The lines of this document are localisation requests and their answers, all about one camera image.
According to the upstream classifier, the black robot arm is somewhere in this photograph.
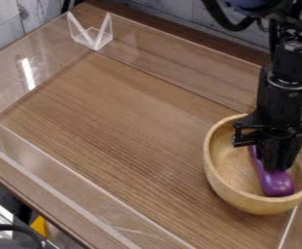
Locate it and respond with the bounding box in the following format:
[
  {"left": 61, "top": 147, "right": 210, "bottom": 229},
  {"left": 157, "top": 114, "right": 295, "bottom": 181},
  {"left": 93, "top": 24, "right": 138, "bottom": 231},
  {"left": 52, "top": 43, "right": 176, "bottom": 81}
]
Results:
[{"left": 201, "top": 0, "right": 302, "bottom": 172}]

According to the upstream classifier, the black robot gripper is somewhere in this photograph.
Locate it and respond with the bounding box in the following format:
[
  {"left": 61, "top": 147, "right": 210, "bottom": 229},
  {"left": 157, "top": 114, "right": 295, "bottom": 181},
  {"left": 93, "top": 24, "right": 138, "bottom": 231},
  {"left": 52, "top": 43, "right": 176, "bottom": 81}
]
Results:
[{"left": 233, "top": 64, "right": 302, "bottom": 172}]

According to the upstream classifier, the black cable lower left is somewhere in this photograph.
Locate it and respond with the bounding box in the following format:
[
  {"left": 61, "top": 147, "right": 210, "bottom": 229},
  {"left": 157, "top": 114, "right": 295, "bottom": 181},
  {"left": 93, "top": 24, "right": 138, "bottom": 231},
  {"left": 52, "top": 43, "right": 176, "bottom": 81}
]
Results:
[{"left": 0, "top": 223, "right": 46, "bottom": 249}]

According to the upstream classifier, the yellow black device corner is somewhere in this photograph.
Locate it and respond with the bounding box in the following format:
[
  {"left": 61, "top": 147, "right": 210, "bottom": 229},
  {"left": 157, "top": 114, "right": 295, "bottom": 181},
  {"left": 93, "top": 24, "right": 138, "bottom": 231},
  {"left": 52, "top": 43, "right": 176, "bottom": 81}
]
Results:
[{"left": 29, "top": 216, "right": 52, "bottom": 249}]

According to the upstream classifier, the clear acrylic barrier wall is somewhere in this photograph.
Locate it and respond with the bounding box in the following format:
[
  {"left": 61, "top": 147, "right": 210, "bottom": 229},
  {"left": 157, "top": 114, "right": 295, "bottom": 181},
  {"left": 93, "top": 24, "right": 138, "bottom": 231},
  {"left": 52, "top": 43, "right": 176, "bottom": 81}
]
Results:
[{"left": 0, "top": 124, "right": 193, "bottom": 249}]

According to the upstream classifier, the purple toy eggplant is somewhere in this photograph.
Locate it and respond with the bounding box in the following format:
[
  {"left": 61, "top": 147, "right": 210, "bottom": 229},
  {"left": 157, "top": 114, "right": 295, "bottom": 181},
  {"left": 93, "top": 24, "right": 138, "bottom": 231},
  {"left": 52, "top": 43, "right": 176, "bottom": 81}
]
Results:
[{"left": 247, "top": 146, "right": 295, "bottom": 197}]

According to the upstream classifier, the light wooden bowl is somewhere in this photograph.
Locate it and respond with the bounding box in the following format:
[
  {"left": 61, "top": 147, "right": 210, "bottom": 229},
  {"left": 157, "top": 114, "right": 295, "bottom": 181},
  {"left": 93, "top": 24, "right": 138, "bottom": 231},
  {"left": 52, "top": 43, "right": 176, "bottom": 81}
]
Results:
[{"left": 202, "top": 114, "right": 302, "bottom": 215}]

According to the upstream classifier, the clear acrylic corner bracket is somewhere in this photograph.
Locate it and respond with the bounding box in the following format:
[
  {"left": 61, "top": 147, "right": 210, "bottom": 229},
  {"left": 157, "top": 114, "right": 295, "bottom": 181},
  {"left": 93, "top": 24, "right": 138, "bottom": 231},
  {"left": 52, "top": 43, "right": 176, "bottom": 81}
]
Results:
[{"left": 66, "top": 12, "right": 113, "bottom": 52}]

